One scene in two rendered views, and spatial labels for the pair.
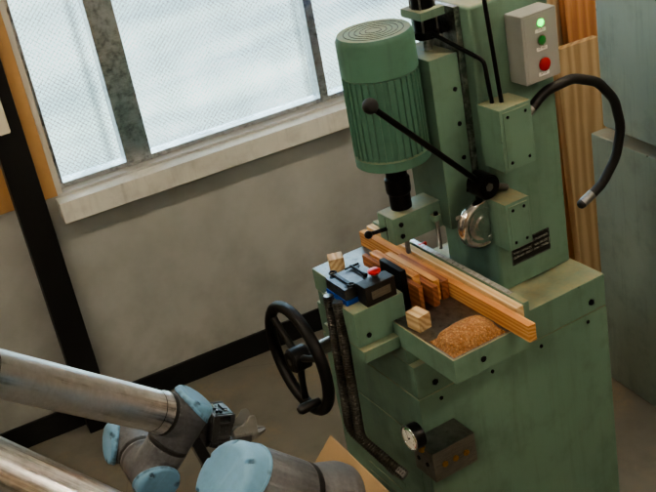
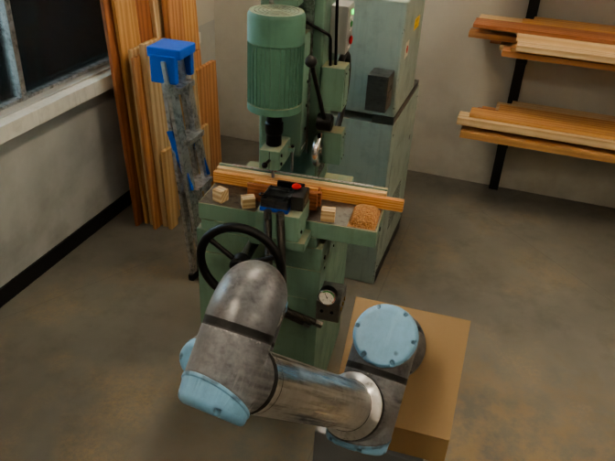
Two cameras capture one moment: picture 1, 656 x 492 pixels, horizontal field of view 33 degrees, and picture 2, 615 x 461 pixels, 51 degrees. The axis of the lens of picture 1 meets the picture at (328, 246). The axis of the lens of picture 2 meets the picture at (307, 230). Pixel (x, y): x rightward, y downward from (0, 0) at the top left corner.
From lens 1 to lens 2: 1.69 m
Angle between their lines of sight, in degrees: 45
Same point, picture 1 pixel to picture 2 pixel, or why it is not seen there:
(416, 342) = (333, 229)
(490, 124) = (333, 80)
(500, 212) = (335, 139)
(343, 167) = (42, 151)
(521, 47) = (345, 27)
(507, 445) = not seen: hidden behind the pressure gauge
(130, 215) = not seen: outside the picture
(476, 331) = (374, 211)
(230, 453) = (383, 315)
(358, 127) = (270, 83)
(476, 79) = (322, 49)
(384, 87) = (296, 51)
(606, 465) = not seen: hidden behind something
